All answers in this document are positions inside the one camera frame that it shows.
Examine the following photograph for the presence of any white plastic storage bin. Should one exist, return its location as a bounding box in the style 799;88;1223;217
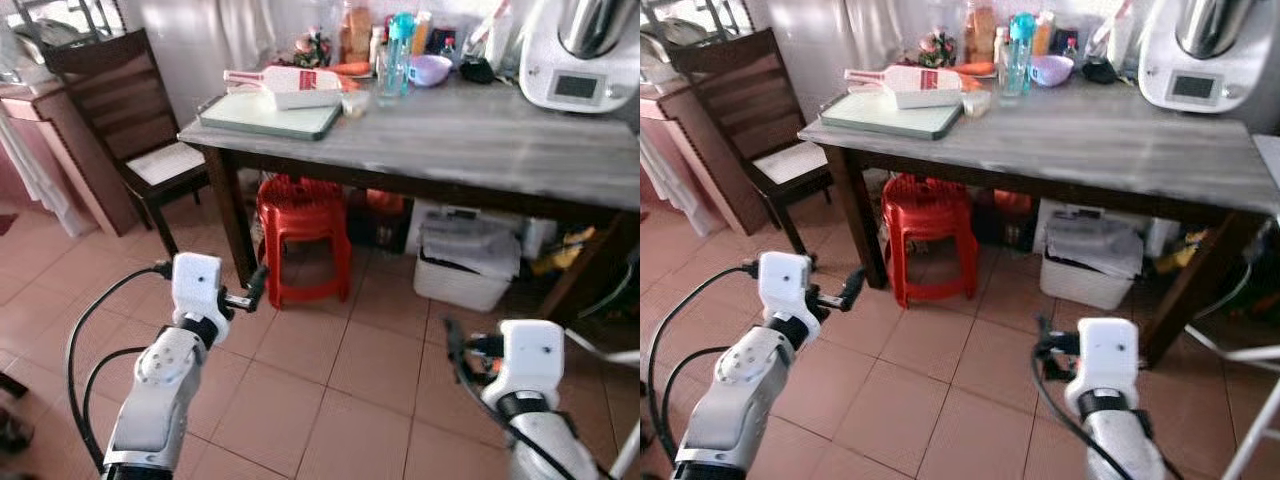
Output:
412;214;523;314
1039;212;1147;312

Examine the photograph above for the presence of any red plastic stool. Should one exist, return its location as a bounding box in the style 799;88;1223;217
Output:
255;174;354;310
879;172;980;310

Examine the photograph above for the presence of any yellow item under table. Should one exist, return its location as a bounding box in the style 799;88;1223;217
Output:
1154;227;1212;277
529;227;599;277

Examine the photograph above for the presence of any white box under table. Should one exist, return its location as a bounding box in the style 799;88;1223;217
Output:
404;199;558;263
1030;198;1183;261

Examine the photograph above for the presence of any white chair seat cushion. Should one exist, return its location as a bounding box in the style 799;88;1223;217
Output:
126;141;209;188
749;141;832;188

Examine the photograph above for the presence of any pale green cutting board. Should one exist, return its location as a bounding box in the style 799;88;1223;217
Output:
819;91;967;142
196;91;345;142

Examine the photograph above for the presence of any pink cabinet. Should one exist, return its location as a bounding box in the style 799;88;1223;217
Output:
640;84;767;238
0;84;142;238

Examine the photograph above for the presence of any white container with red label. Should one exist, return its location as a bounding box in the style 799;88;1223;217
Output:
222;64;347;110
844;64;970;110

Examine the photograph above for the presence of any dark wooden grey-topped table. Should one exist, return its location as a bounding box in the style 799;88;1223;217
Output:
177;78;641;331
797;78;1280;369

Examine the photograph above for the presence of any white hanging cloth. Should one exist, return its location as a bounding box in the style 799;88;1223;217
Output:
640;120;691;237
0;104;69;239

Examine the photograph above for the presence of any dark wooden chair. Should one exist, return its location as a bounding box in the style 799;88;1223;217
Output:
44;28;213;257
667;28;837;257

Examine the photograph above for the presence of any small flower decoration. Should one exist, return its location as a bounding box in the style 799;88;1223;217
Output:
917;29;960;70
292;29;334;70

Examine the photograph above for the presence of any black shoe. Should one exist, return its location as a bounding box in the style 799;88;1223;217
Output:
0;374;37;453

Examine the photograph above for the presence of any tall orange jar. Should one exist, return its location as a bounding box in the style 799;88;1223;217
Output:
339;0;374;67
962;0;999;67

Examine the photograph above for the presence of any teal water bottle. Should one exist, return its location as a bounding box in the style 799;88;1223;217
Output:
1003;11;1039;100
380;11;417;102

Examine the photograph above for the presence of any purple bowl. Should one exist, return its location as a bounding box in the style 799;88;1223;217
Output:
1030;54;1077;89
408;53;454;89

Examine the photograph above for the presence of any white steel kitchen appliance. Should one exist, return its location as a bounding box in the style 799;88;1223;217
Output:
517;0;641;115
1137;0;1263;115

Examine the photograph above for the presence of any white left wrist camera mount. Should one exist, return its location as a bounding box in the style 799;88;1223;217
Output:
171;252;234;322
757;251;821;322

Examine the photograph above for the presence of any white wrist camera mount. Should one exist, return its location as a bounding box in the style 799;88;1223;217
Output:
1074;317;1140;403
757;251;821;322
496;319;567;403
171;252;234;322

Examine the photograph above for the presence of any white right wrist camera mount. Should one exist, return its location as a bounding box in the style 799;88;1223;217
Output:
1074;317;1140;403
496;319;567;403

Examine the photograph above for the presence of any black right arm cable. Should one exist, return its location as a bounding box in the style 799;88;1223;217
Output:
1038;365;1141;480
455;360;566;480

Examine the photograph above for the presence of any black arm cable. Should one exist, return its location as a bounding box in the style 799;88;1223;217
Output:
647;261;761;463
1038;365;1141;480
455;360;566;480
65;261;176;471

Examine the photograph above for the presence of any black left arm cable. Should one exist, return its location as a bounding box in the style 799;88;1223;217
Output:
647;261;761;463
65;261;176;471

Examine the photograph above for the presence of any white metal frame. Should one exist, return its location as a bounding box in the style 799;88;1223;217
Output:
1184;134;1280;480

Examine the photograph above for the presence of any metal wire rack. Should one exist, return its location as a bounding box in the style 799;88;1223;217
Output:
640;0;746;83
0;0;127;83

